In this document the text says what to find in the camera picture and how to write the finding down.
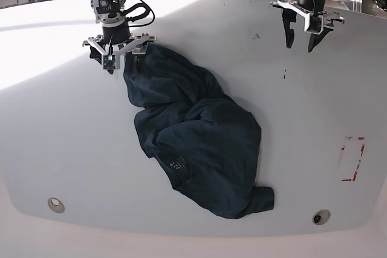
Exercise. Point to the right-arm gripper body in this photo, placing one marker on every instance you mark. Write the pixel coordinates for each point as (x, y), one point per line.
(118, 41)

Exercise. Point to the red tape rectangle marking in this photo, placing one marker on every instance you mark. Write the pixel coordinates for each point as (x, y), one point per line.
(350, 158)

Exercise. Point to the dark blue T-shirt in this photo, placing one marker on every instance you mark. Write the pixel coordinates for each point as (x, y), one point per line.
(207, 145)

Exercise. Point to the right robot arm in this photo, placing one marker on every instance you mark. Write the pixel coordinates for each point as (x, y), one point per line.
(112, 13)

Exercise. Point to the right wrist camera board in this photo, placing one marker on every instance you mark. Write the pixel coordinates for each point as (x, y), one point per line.
(109, 62)

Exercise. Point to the left round table grommet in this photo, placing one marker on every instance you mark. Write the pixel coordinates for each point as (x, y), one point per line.
(56, 205)

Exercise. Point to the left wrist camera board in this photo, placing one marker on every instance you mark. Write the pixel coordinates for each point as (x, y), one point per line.
(315, 25)

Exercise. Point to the right round table grommet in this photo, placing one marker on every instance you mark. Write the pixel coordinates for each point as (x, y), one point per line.
(321, 217)

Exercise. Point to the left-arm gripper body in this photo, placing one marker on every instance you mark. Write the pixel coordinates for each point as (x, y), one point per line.
(307, 8)

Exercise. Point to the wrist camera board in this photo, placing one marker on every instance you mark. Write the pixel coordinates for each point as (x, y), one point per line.
(109, 62)
(315, 25)

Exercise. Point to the round table grommet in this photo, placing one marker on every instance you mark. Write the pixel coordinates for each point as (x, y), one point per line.
(56, 205)
(321, 217)

